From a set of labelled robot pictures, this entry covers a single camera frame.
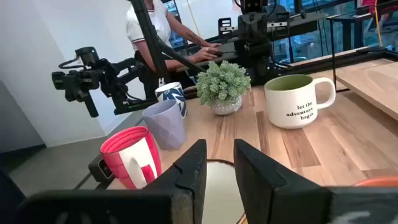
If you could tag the small black camera box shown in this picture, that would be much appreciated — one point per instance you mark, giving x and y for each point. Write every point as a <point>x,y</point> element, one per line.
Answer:
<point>99,169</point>

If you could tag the orange mug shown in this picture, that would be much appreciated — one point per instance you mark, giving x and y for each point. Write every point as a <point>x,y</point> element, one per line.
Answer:
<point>379,182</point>

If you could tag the white mug blue abstract strokes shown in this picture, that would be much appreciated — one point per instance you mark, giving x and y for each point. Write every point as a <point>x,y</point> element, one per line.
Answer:
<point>174,93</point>

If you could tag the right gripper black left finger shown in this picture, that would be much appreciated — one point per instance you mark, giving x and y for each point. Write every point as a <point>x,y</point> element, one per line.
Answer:
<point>186,186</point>

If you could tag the grey desk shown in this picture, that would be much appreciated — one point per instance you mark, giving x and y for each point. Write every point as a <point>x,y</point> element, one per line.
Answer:
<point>228,56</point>

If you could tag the red and white mug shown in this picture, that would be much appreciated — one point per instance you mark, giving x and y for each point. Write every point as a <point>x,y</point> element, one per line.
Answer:
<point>136,168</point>

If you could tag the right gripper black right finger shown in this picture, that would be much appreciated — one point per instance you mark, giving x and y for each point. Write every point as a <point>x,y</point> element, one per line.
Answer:
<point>264,193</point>

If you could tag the artificial succulent in patterned pot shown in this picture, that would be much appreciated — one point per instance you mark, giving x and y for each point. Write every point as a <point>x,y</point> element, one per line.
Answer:
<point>222,84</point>

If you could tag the lavender faceted mug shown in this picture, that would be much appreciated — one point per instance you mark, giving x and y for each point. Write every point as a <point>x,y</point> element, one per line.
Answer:
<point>166,127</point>

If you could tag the white mug with black lettering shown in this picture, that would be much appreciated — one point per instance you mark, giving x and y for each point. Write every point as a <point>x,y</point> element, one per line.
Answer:
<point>289,105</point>

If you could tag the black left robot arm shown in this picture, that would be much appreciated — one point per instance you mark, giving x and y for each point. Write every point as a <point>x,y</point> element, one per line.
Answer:
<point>253,59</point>

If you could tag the computer monitor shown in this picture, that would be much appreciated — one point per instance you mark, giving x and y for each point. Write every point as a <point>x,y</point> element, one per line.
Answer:
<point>174,37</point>

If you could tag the person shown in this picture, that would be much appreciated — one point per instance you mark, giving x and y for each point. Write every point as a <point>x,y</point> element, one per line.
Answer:
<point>155,21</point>

